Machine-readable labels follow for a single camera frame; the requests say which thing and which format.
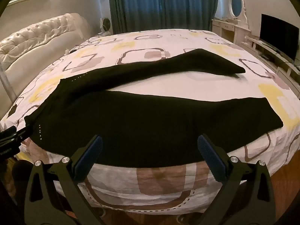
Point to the oval white vanity mirror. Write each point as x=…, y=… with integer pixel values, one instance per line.
x=236, y=4

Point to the black pants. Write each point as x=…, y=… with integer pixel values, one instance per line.
x=140, y=121

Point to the grey metal pole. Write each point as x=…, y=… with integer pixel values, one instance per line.
x=7, y=84

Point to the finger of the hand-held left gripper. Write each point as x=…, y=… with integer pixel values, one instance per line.
x=23, y=133

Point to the black flat television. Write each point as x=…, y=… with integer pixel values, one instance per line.
x=279, y=35

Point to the white dressing table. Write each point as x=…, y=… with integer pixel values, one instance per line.
x=225, y=29

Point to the bed with patterned sheet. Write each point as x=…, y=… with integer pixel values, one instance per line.
x=164, y=86

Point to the white standing fan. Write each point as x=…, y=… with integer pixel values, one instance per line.
x=106, y=24

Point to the blue curtain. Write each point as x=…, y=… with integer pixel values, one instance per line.
x=164, y=4

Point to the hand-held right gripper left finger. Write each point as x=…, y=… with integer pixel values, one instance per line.
x=90, y=155

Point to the cream tufted headboard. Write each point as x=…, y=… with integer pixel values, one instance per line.
x=35, y=42

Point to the white television stand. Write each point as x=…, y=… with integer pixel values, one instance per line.
x=269, y=56

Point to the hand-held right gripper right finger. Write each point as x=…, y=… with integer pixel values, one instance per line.
x=211, y=155

